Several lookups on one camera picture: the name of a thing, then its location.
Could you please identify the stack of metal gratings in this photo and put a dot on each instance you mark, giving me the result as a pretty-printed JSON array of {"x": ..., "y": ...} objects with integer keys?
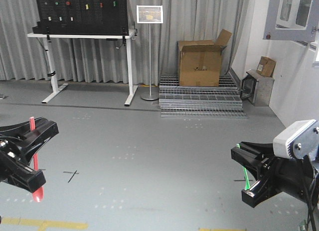
[{"x": 222, "y": 101}]

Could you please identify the red plastic spoon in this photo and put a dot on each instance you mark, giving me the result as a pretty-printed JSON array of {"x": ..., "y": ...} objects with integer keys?
[{"x": 39, "y": 193}]

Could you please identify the small cardboard box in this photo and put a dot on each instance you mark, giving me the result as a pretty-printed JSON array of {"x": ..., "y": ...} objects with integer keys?
[{"x": 266, "y": 66}]

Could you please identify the grey metal enclosure box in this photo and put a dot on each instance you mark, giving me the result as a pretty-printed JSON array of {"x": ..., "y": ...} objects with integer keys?
[{"x": 256, "y": 88}]

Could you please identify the large cardboard box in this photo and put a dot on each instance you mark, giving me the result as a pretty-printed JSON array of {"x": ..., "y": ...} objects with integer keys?
[{"x": 199, "y": 62}]

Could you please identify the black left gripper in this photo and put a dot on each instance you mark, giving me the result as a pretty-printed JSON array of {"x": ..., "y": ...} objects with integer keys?
[{"x": 19, "y": 143}]

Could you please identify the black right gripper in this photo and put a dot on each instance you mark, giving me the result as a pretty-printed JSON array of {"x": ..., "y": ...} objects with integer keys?
[{"x": 297, "y": 178}]

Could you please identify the grey wall cabinet window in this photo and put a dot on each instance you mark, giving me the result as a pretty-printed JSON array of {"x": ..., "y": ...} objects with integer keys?
[{"x": 293, "y": 20}]

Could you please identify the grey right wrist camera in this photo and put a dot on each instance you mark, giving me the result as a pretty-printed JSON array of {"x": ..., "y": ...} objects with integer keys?
[{"x": 299, "y": 139}]

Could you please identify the sign stand with picture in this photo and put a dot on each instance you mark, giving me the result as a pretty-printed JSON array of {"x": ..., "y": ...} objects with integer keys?
[{"x": 149, "y": 14}]

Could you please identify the grey curtain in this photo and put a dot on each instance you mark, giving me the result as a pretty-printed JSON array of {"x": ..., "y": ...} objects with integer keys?
[{"x": 100, "y": 60}]

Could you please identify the green plastic spoon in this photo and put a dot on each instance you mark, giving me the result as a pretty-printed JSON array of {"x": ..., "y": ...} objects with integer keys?
[{"x": 246, "y": 178}]

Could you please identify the black pegboard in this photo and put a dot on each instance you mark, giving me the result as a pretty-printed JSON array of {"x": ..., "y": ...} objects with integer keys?
[{"x": 84, "y": 17}]

